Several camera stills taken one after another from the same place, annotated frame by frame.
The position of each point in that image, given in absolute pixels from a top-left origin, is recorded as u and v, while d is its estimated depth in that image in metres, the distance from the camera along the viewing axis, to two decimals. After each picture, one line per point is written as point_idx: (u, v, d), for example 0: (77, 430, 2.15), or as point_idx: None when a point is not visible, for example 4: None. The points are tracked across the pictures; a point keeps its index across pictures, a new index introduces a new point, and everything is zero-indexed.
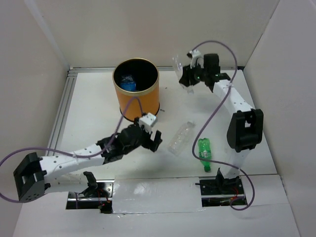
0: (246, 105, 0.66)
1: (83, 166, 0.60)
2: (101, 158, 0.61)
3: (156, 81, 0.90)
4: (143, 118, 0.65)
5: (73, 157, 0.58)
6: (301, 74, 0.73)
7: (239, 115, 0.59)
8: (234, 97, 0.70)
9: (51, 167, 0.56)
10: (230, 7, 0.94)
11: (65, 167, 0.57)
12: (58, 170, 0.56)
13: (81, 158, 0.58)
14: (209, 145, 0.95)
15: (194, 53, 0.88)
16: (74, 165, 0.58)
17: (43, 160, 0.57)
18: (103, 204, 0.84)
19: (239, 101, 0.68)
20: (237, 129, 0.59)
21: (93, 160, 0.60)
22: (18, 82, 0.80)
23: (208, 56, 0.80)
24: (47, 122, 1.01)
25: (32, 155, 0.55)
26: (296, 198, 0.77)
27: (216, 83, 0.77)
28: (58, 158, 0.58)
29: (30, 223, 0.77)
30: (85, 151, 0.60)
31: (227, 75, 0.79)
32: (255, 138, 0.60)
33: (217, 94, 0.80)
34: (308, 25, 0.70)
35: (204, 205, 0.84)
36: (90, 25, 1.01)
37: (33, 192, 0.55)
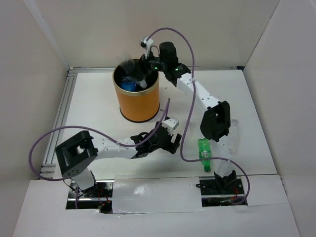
0: (214, 99, 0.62)
1: (120, 154, 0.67)
2: (135, 151, 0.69)
3: (156, 81, 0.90)
4: (168, 121, 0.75)
5: (117, 143, 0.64)
6: (302, 74, 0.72)
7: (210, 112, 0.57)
8: (202, 92, 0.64)
9: (100, 146, 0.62)
10: (230, 7, 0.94)
11: (111, 150, 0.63)
12: (104, 150, 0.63)
13: (122, 146, 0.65)
14: (209, 145, 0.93)
15: (148, 43, 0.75)
16: (117, 150, 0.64)
17: (94, 138, 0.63)
18: (102, 204, 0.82)
19: (205, 97, 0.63)
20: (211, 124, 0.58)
21: (130, 150, 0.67)
22: (18, 82, 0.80)
23: (164, 49, 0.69)
24: (47, 122, 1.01)
25: (85, 133, 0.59)
26: (296, 198, 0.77)
27: (179, 79, 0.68)
28: (105, 140, 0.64)
29: (30, 223, 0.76)
30: (124, 142, 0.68)
31: (188, 68, 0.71)
32: (226, 126, 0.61)
33: (180, 89, 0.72)
34: (309, 25, 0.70)
35: (204, 205, 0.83)
36: (90, 25, 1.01)
37: (78, 168, 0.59)
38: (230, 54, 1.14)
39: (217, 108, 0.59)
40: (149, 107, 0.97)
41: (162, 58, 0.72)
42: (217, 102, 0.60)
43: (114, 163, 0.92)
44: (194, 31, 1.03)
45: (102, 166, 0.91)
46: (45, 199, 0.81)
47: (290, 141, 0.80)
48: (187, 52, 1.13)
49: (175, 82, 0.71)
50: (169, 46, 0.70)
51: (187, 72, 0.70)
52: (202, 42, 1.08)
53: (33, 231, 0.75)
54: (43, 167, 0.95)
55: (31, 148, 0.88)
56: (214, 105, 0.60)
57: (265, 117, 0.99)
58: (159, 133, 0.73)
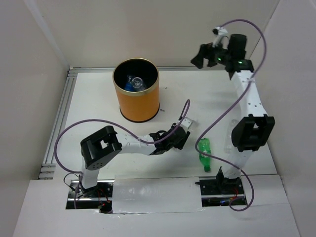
0: (261, 109, 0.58)
1: (140, 149, 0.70)
2: (153, 147, 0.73)
3: (156, 81, 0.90)
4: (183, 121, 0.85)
5: (138, 139, 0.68)
6: (301, 74, 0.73)
7: (249, 121, 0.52)
8: (252, 97, 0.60)
9: (123, 141, 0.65)
10: (230, 7, 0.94)
11: (133, 145, 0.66)
12: (127, 146, 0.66)
13: (143, 142, 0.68)
14: (209, 145, 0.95)
15: (220, 30, 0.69)
16: (137, 145, 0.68)
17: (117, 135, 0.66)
18: (102, 204, 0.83)
19: (255, 102, 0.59)
20: (243, 134, 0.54)
21: (149, 146, 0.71)
22: (18, 82, 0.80)
23: (234, 38, 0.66)
24: (47, 122, 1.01)
25: (109, 128, 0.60)
26: (296, 198, 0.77)
27: (237, 73, 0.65)
28: (128, 137, 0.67)
29: (30, 223, 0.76)
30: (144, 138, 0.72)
31: (252, 66, 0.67)
32: (259, 142, 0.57)
33: (234, 84, 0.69)
34: (308, 25, 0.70)
35: (204, 205, 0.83)
36: (90, 25, 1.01)
37: (102, 162, 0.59)
38: None
39: (259, 120, 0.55)
40: (149, 107, 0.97)
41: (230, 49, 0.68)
42: (262, 114, 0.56)
43: (114, 163, 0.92)
44: (194, 31, 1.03)
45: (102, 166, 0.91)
46: (45, 198, 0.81)
47: (290, 141, 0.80)
48: (187, 52, 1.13)
49: (232, 74, 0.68)
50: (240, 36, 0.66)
51: (249, 69, 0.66)
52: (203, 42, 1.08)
53: (34, 231, 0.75)
54: (43, 167, 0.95)
55: (31, 148, 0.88)
56: (257, 115, 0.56)
57: None
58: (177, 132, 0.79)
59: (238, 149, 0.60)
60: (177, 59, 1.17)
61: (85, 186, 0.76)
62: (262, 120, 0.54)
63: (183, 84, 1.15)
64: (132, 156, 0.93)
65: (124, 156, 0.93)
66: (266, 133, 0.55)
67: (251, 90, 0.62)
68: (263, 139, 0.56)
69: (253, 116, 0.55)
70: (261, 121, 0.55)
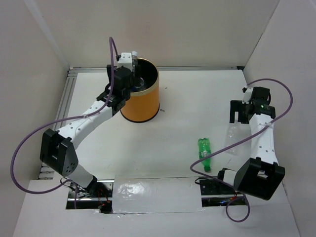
0: (271, 156, 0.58)
1: (98, 121, 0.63)
2: (109, 107, 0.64)
3: (156, 81, 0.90)
4: (122, 59, 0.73)
5: (85, 117, 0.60)
6: (301, 74, 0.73)
7: (255, 163, 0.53)
8: (265, 140, 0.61)
9: (71, 132, 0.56)
10: (230, 8, 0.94)
11: (84, 126, 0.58)
12: (80, 132, 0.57)
13: (93, 115, 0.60)
14: (209, 145, 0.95)
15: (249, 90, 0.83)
16: (90, 122, 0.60)
17: (59, 130, 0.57)
18: (103, 204, 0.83)
19: (267, 147, 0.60)
20: (246, 176, 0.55)
21: (104, 111, 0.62)
22: (18, 81, 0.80)
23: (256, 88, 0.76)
24: (46, 122, 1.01)
25: (49, 131, 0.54)
26: (296, 198, 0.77)
27: (256, 115, 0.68)
28: (72, 124, 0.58)
29: (29, 224, 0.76)
30: (93, 108, 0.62)
31: (274, 112, 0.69)
32: (261, 191, 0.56)
33: (251, 125, 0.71)
34: (308, 25, 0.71)
35: (204, 205, 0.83)
36: (90, 25, 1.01)
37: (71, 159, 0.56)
38: (230, 54, 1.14)
39: (266, 167, 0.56)
40: (149, 107, 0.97)
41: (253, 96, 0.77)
42: (272, 162, 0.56)
43: (114, 163, 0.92)
44: (194, 31, 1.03)
45: (102, 166, 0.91)
46: (45, 198, 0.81)
47: (289, 141, 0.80)
48: (186, 52, 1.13)
49: (251, 116, 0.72)
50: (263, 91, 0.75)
51: (270, 115, 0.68)
52: (203, 42, 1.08)
53: (33, 231, 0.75)
54: (42, 167, 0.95)
55: (31, 148, 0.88)
56: (267, 161, 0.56)
57: None
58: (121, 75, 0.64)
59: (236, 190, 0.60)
60: (177, 59, 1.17)
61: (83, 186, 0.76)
62: (271, 169, 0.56)
63: (183, 84, 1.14)
64: (132, 156, 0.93)
65: (124, 156, 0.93)
66: (271, 185, 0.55)
67: (265, 135, 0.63)
68: (267, 191, 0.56)
69: (261, 161, 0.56)
70: (269, 170, 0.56)
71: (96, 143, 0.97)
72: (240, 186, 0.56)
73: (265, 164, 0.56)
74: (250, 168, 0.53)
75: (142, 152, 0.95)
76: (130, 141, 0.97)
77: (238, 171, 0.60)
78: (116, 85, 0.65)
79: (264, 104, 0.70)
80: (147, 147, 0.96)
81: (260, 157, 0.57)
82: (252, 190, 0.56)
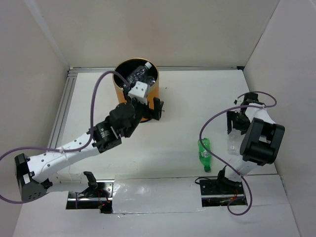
0: (270, 120, 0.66)
1: (76, 158, 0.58)
2: (92, 147, 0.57)
3: (157, 80, 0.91)
4: (134, 90, 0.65)
5: (60, 153, 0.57)
6: (301, 74, 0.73)
7: (258, 119, 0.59)
8: (263, 113, 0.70)
9: (38, 166, 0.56)
10: (230, 8, 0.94)
11: (54, 164, 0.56)
12: (47, 168, 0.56)
13: (68, 153, 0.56)
14: (209, 145, 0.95)
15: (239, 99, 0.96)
16: (64, 160, 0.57)
17: (30, 160, 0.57)
18: (102, 204, 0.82)
19: (265, 116, 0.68)
20: (251, 134, 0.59)
21: (85, 150, 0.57)
22: (18, 82, 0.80)
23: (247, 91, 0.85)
24: (46, 122, 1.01)
25: (20, 157, 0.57)
26: (296, 198, 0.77)
27: (251, 102, 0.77)
28: (46, 156, 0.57)
29: (29, 223, 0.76)
30: (74, 143, 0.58)
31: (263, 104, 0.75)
32: (270, 153, 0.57)
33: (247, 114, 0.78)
34: (308, 26, 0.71)
35: (204, 205, 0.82)
36: (90, 26, 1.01)
37: (34, 191, 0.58)
38: (230, 54, 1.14)
39: (268, 128, 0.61)
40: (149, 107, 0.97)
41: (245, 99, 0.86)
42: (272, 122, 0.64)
43: (114, 163, 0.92)
44: (194, 31, 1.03)
45: (102, 166, 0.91)
46: (45, 198, 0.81)
47: (289, 141, 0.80)
48: (187, 52, 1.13)
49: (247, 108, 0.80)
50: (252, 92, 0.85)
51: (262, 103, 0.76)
52: (203, 42, 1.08)
53: (33, 231, 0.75)
54: None
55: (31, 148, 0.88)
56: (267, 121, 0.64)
57: None
58: (117, 113, 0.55)
59: (244, 159, 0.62)
60: (177, 59, 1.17)
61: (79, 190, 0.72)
62: (272, 130, 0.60)
63: (183, 84, 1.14)
64: (132, 156, 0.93)
65: (124, 156, 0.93)
66: (275, 141, 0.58)
67: (262, 110, 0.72)
68: (274, 150, 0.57)
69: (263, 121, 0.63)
70: (270, 131, 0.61)
71: None
72: (248, 147, 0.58)
73: (265, 125, 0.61)
74: (253, 123, 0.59)
75: (142, 152, 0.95)
76: (131, 141, 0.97)
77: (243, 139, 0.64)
78: (110, 122, 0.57)
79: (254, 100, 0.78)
80: (147, 147, 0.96)
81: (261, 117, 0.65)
82: (259, 151, 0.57)
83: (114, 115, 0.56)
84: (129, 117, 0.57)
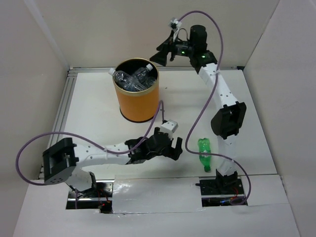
0: (232, 98, 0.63)
1: (111, 161, 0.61)
2: (127, 157, 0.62)
3: (156, 81, 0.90)
4: (165, 124, 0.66)
5: (104, 150, 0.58)
6: (301, 74, 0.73)
7: (225, 111, 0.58)
8: (222, 88, 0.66)
9: (83, 155, 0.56)
10: (230, 7, 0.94)
11: (97, 158, 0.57)
12: (88, 160, 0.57)
13: (111, 153, 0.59)
14: (208, 145, 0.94)
15: (179, 23, 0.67)
16: (103, 158, 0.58)
17: (76, 146, 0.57)
18: (102, 204, 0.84)
19: (225, 93, 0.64)
20: (221, 123, 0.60)
21: (121, 157, 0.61)
22: (17, 82, 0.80)
23: (196, 32, 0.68)
24: (46, 122, 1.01)
25: (68, 140, 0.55)
26: (296, 198, 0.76)
27: (203, 67, 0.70)
28: (90, 148, 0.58)
29: (29, 224, 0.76)
30: (115, 148, 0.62)
31: (215, 59, 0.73)
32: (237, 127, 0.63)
33: (201, 78, 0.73)
34: (308, 25, 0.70)
35: (204, 205, 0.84)
36: (90, 26, 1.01)
37: (60, 176, 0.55)
38: (230, 54, 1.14)
39: (233, 108, 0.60)
40: (149, 107, 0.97)
41: (191, 42, 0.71)
42: (234, 102, 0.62)
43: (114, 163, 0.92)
44: None
45: (102, 166, 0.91)
46: (45, 198, 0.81)
47: (290, 141, 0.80)
48: None
49: (198, 68, 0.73)
50: (200, 30, 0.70)
51: (213, 61, 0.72)
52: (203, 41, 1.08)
53: (33, 231, 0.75)
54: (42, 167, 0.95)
55: (31, 148, 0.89)
56: (231, 104, 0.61)
57: (265, 118, 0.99)
58: (158, 139, 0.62)
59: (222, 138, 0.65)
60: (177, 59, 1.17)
61: (81, 188, 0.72)
62: (237, 108, 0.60)
63: (183, 84, 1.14)
64: None
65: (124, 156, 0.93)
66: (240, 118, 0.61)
67: (220, 82, 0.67)
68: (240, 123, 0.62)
69: (229, 106, 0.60)
70: (235, 107, 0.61)
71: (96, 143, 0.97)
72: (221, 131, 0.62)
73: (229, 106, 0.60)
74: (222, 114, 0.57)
75: None
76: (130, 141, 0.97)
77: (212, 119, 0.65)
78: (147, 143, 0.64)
79: (204, 54, 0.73)
80: None
81: (225, 103, 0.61)
82: (231, 129, 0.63)
83: (155, 139, 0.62)
84: (165, 146, 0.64)
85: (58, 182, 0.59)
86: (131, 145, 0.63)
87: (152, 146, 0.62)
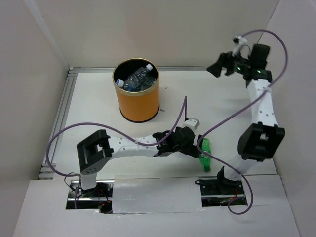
0: (272, 120, 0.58)
1: (141, 153, 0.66)
2: (155, 149, 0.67)
3: (156, 81, 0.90)
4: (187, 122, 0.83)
5: (135, 142, 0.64)
6: (301, 74, 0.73)
7: (258, 127, 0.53)
8: (264, 105, 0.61)
9: (117, 146, 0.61)
10: (230, 8, 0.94)
11: (128, 149, 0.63)
12: (121, 151, 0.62)
13: (141, 145, 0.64)
14: (208, 145, 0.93)
15: (243, 39, 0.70)
16: (135, 149, 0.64)
17: (110, 138, 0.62)
18: (102, 204, 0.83)
19: (267, 112, 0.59)
20: (249, 139, 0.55)
21: (150, 149, 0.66)
22: (18, 82, 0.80)
23: (257, 47, 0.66)
24: (47, 122, 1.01)
25: (102, 132, 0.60)
26: (296, 198, 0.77)
27: (254, 81, 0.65)
28: (122, 140, 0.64)
29: (29, 224, 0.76)
30: (144, 140, 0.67)
31: (271, 77, 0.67)
32: (264, 154, 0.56)
33: (248, 91, 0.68)
34: (308, 25, 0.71)
35: (204, 205, 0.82)
36: (90, 26, 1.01)
37: (96, 166, 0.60)
38: None
39: (266, 128, 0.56)
40: (149, 107, 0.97)
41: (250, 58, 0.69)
42: (273, 124, 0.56)
43: (114, 163, 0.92)
44: (195, 30, 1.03)
45: None
46: (45, 198, 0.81)
47: (290, 141, 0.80)
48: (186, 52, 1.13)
49: (248, 82, 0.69)
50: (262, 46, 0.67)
51: (267, 80, 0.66)
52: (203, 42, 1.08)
53: (33, 231, 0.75)
54: (42, 167, 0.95)
55: (32, 148, 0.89)
56: (267, 124, 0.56)
57: None
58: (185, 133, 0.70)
59: (242, 157, 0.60)
60: (177, 59, 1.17)
61: (84, 187, 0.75)
62: (272, 131, 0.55)
63: (183, 84, 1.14)
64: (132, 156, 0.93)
65: None
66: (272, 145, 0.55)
67: (265, 100, 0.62)
68: (272, 152, 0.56)
69: (263, 124, 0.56)
70: (270, 131, 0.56)
71: None
72: (245, 150, 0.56)
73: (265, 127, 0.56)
74: (252, 128, 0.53)
75: None
76: None
77: (241, 136, 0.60)
78: (174, 137, 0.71)
79: (260, 69, 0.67)
80: None
81: (261, 121, 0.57)
82: (256, 153, 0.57)
83: (181, 134, 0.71)
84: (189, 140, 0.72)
85: (93, 172, 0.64)
86: (157, 138, 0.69)
87: (179, 139, 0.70)
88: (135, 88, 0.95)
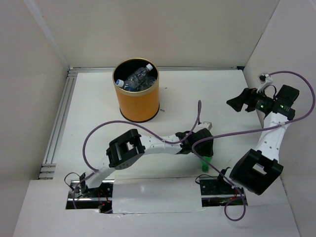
0: (273, 153, 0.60)
1: (166, 150, 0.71)
2: (179, 147, 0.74)
3: (156, 81, 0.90)
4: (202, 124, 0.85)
5: (162, 141, 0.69)
6: (301, 73, 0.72)
7: (253, 153, 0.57)
8: (273, 138, 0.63)
9: (148, 143, 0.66)
10: (229, 8, 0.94)
11: (157, 147, 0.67)
12: (151, 148, 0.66)
13: (168, 143, 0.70)
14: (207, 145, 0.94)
15: (269, 78, 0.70)
16: (162, 147, 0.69)
17: (141, 137, 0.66)
18: (102, 204, 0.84)
19: (272, 144, 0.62)
20: (241, 164, 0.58)
21: (175, 147, 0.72)
22: (17, 82, 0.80)
23: (285, 88, 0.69)
24: (47, 122, 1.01)
25: (134, 131, 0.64)
26: (296, 198, 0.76)
27: (272, 113, 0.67)
28: (151, 138, 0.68)
29: (29, 224, 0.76)
30: (169, 139, 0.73)
31: (292, 114, 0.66)
32: (252, 183, 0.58)
33: (264, 120, 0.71)
34: (308, 25, 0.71)
35: (204, 205, 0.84)
36: (90, 26, 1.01)
37: (127, 163, 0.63)
38: (230, 54, 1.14)
39: (264, 159, 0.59)
40: (149, 107, 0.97)
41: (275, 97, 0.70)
42: (272, 158, 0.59)
43: None
44: (194, 30, 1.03)
45: None
46: (45, 198, 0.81)
47: (290, 141, 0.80)
48: (186, 52, 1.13)
49: (267, 114, 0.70)
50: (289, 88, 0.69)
51: (287, 116, 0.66)
52: (203, 42, 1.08)
53: (33, 231, 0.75)
54: (42, 167, 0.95)
55: (32, 148, 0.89)
56: (266, 156, 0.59)
57: None
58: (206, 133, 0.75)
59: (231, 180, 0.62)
60: (176, 59, 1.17)
61: (90, 186, 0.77)
62: (269, 165, 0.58)
63: (182, 84, 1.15)
64: None
65: None
66: (264, 177, 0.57)
67: (275, 133, 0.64)
68: (261, 186, 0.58)
69: (261, 154, 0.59)
70: (267, 165, 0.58)
71: (96, 143, 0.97)
72: (236, 174, 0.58)
73: (264, 159, 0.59)
74: (248, 153, 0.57)
75: None
76: None
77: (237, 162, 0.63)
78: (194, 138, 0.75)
79: (284, 105, 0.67)
80: None
81: (261, 150, 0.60)
82: (245, 181, 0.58)
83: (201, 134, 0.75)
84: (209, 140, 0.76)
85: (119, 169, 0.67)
86: (180, 137, 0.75)
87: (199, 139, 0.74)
88: (135, 88, 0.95)
